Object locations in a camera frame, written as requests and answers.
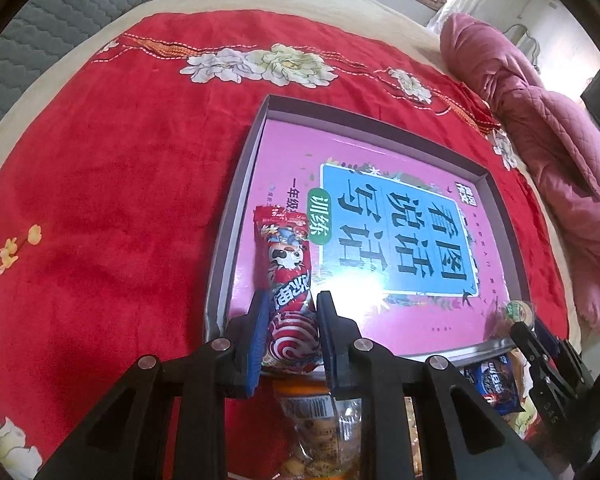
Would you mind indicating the grey quilted headboard cover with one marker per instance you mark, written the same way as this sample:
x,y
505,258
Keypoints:
x,y
42,32

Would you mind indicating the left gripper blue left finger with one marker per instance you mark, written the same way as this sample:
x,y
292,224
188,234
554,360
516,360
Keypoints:
x,y
251,335

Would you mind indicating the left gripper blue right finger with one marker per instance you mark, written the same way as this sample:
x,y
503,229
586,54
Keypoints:
x,y
337,334

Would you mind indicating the red panda candy pack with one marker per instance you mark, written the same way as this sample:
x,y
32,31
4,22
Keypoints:
x,y
293,344

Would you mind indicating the yellow rice cracker bag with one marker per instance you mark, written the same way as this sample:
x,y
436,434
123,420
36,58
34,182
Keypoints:
x,y
454,428

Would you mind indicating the round green-label pastry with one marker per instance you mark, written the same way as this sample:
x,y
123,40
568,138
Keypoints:
x,y
518,311

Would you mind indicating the pink book in tray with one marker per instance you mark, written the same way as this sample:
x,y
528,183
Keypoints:
x,y
405,248

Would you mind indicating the red floral blanket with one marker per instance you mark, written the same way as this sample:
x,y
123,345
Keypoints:
x,y
111,199

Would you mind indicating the blue Oreo cookie pack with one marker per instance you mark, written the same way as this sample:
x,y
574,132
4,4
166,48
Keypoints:
x,y
495,381

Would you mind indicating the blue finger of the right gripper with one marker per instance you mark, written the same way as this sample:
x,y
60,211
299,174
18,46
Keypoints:
x,y
544,335
525,332

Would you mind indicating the grey box lid tray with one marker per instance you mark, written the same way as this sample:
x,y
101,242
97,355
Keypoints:
x,y
234,272

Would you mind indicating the orange-edged clear biscuit bag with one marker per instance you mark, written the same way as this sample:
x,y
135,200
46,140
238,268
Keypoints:
x,y
327,431

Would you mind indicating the pink quilted duvet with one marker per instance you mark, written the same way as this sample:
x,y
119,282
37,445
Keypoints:
x,y
552,135

